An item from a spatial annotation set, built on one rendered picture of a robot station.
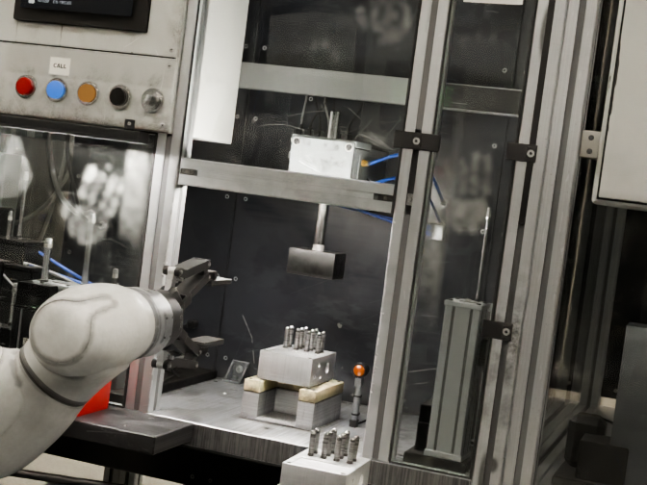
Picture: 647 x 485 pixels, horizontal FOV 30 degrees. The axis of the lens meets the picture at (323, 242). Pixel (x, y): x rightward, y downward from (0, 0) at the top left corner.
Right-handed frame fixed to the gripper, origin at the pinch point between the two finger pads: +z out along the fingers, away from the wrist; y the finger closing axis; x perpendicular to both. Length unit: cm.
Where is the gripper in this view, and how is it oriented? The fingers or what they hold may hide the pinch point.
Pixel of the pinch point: (211, 311)
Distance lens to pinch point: 172.5
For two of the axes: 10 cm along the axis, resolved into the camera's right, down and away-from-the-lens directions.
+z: 3.2, -0.1, 9.5
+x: -9.4, -1.4, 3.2
